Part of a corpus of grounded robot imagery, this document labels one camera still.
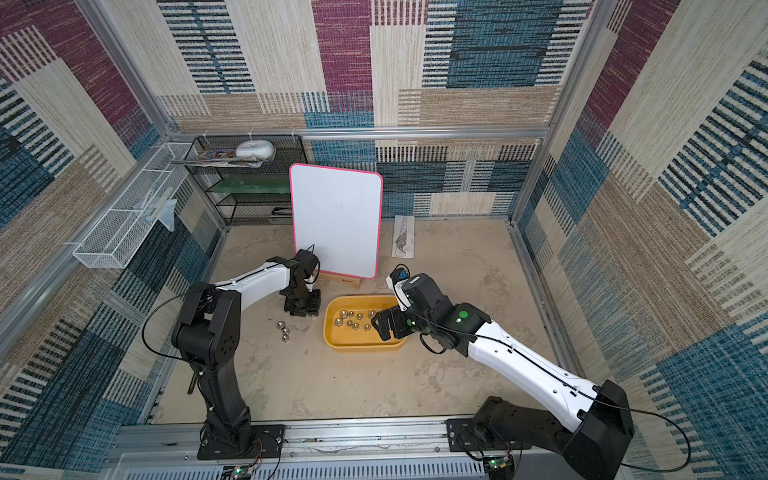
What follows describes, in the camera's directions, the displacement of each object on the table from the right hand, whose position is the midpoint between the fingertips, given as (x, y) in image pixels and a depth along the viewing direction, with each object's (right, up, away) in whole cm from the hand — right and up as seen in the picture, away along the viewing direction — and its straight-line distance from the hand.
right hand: (386, 313), depth 75 cm
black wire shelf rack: (-49, +41, +32) cm, 72 cm away
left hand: (-23, -4, +20) cm, 31 cm away
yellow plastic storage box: (-12, -10, +15) cm, 22 cm away
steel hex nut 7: (-6, -8, +16) cm, 19 cm away
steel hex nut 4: (-4, -4, +19) cm, 20 cm away
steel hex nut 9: (-30, -11, +16) cm, 36 cm away
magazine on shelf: (-49, +43, +16) cm, 67 cm away
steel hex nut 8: (-33, -7, +17) cm, 38 cm away
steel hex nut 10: (-30, -9, +16) cm, 35 cm away
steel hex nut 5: (-8, -5, +19) cm, 21 cm away
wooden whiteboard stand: (-16, +7, +23) cm, 29 cm away
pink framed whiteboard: (-14, +27, +13) cm, 34 cm away
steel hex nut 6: (-11, -4, +19) cm, 23 cm away
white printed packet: (+6, +21, +40) cm, 45 cm away
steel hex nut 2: (-14, -4, +19) cm, 24 cm away
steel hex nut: (-15, -6, +18) cm, 24 cm away
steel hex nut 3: (-12, -7, +18) cm, 23 cm away
